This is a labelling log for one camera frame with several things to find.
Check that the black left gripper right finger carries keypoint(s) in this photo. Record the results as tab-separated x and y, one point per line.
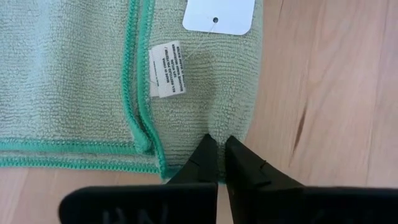
280	205

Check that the white sewn care label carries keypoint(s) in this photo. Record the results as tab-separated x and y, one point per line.
169	70

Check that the white paper hang tag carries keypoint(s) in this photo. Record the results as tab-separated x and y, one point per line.
217	15

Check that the green microfiber towel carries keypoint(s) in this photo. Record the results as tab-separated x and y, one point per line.
77	77

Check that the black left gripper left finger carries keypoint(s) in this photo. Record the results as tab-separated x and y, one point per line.
155	205

